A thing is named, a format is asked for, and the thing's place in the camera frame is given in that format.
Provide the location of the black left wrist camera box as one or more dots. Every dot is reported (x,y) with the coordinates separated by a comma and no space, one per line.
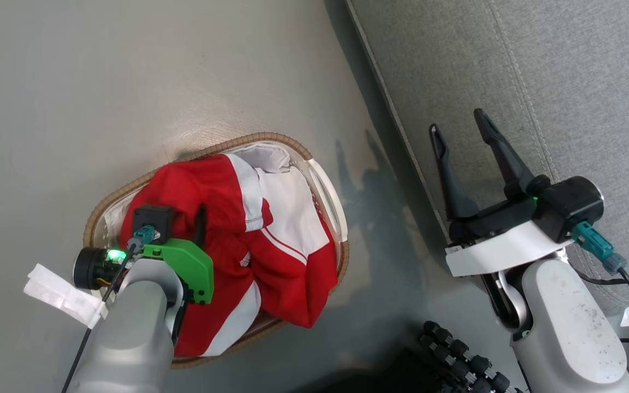
(153,218)

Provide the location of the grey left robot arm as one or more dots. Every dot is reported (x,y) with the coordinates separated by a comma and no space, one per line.
(129,333)

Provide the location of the black ribbed robot base rollers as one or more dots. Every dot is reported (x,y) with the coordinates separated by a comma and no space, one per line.
(459,352)

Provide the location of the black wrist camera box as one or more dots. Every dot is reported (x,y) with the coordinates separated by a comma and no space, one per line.
(153,218)
(560,224)

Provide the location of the red and white garment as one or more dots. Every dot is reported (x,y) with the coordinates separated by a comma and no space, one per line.
(287,273)

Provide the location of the grey fabric sofa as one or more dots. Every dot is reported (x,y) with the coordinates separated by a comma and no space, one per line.
(538,82)

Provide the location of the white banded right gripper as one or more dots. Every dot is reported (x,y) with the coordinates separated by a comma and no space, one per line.
(505,243)

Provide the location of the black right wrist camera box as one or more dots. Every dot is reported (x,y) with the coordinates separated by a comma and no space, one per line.
(560,224)

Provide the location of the woven rim laundry basket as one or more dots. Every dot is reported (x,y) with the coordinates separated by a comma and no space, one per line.
(333,218)

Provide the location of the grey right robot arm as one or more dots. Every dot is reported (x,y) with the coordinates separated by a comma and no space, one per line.
(565,333)

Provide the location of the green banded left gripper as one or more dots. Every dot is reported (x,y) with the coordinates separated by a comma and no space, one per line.
(186,267)

